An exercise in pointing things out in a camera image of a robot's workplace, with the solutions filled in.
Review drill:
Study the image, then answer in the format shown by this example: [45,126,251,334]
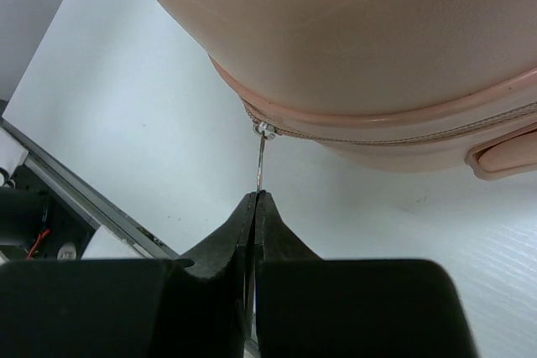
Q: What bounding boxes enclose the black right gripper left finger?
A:
[1,194,255,357]

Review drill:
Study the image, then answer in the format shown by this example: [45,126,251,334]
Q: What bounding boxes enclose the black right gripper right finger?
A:
[254,192,477,357]

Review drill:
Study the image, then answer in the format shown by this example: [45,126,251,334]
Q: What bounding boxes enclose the pink hard-shell suitcase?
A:
[157,0,536,180]

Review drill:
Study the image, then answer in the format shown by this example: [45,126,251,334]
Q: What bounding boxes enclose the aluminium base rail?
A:
[1,121,180,260]

